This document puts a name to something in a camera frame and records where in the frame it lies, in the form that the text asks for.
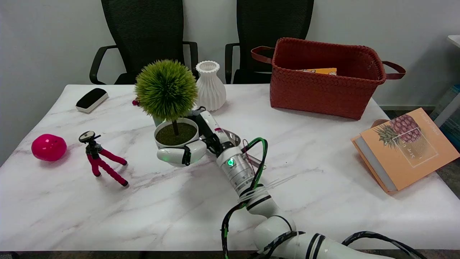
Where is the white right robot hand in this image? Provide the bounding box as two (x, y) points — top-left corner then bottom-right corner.
(157, 111), (236, 168)

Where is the green ball potted plant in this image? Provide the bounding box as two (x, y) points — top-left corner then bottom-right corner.
(135, 59), (200, 150)

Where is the red woven basket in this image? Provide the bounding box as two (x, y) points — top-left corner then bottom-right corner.
(251, 37), (406, 120)

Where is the translucent blue storage bin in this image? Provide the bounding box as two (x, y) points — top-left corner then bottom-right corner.
(429, 85), (460, 151)

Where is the silver metal scoop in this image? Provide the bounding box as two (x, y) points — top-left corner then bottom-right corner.
(224, 130), (267, 170)

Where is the white ribbed vase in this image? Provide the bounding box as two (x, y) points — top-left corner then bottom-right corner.
(193, 60), (227, 112)

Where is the red flexible mini tripod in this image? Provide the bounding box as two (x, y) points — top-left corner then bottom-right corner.
(78, 131), (129, 187)

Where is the black white board eraser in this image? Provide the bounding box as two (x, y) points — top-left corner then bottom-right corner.
(75, 88), (109, 113)

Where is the black mesh office chair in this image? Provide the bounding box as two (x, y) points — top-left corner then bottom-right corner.
(89, 0), (199, 85)
(225, 0), (315, 85)

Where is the pink ball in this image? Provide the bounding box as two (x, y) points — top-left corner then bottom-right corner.
(31, 133), (68, 162)

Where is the orange box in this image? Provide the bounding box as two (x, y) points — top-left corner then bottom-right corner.
(296, 67), (338, 76)

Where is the orange pineapple book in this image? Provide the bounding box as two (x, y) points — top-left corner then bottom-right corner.
(351, 107), (460, 195)

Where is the green black cable bundle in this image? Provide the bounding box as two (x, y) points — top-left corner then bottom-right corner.
(221, 138), (268, 259)

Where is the black sleeved cable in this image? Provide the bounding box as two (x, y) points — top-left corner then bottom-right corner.
(341, 231), (428, 259)

